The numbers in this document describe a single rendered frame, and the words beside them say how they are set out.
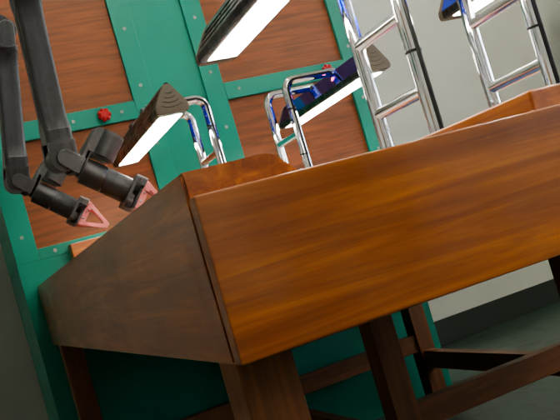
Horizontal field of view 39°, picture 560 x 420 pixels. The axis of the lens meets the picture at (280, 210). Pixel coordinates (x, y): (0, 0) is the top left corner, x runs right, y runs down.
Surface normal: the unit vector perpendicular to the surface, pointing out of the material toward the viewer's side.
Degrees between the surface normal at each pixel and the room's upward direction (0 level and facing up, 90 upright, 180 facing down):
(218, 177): 90
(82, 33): 90
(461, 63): 90
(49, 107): 97
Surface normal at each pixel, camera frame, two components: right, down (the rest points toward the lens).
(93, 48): 0.36, -0.15
